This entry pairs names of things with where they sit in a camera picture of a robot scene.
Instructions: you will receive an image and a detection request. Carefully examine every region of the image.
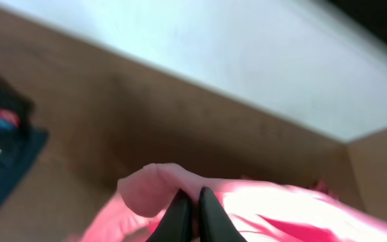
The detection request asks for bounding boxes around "pink t-shirt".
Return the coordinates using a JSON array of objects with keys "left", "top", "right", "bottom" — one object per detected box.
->
[{"left": 78, "top": 163, "right": 387, "bottom": 242}]

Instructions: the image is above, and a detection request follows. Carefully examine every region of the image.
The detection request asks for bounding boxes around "navy blue folded t-shirt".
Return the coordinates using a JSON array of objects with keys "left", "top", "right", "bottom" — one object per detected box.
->
[{"left": 0, "top": 128, "right": 48, "bottom": 206}]

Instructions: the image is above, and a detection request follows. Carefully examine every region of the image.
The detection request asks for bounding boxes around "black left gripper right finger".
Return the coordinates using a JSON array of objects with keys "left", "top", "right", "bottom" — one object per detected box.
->
[{"left": 198, "top": 187, "right": 247, "bottom": 242}]

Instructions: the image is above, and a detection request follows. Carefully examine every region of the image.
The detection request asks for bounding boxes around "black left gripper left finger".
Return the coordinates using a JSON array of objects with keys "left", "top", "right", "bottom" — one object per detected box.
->
[{"left": 146, "top": 190, "right": 192, "bottom": 242}]

